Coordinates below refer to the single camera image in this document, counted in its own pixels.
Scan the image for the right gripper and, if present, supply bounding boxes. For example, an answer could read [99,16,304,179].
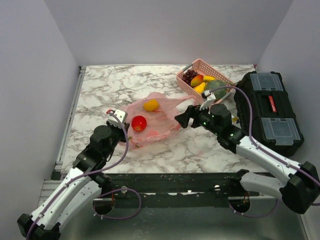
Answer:
[174,101,221,136]

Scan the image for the pink plastic bag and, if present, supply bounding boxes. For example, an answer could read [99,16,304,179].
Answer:
[120,92,196,149]

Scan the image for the yellow orange fake mango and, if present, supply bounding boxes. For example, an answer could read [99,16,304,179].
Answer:
[143,99,159,112]

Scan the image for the yellow fake lemon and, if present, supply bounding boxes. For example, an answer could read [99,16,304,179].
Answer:
[193,82,206,94]

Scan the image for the red fake apple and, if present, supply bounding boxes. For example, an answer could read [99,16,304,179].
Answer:
[131,115,147,132]

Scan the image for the orange fake pepper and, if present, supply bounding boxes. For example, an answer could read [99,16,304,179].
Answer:
[190,74,204,87]

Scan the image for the dark red fake grapes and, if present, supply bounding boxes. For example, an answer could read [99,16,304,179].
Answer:
[182,69,198,85]

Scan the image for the green fake melon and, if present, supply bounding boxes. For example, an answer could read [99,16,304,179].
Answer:
[205,79,230,101]

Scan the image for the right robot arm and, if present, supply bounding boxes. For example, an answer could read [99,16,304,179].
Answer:
[175,104,320,214]

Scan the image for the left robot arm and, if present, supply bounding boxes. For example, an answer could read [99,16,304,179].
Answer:
[17,121,130,240]

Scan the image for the small yellow black object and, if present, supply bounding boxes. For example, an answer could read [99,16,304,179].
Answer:
[231,115,240,124]

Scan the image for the pink perforated plastic basket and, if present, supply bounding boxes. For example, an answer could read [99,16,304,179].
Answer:
[176,59,235,103]

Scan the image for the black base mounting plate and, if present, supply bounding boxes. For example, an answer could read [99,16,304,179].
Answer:
[102,173,250,209]

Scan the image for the black plastic toolbox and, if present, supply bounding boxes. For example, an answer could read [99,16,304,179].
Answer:
[236,71,305,157]

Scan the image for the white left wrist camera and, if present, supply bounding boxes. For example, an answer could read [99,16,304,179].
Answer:
[106,109,128,129]

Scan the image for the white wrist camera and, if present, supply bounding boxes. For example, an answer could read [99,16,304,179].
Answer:
[106,109,128,129]
[199,90,216,111]

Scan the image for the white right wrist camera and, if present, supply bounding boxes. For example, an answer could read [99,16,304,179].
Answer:
[199,90,216,111]

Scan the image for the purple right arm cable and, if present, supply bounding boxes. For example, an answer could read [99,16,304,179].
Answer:
[202,86,320,218]

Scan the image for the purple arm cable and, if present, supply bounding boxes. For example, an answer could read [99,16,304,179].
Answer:
[202,86,320,218]
[26,109,142,240]

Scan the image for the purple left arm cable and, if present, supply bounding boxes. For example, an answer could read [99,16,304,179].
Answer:
[26,109,142,240]

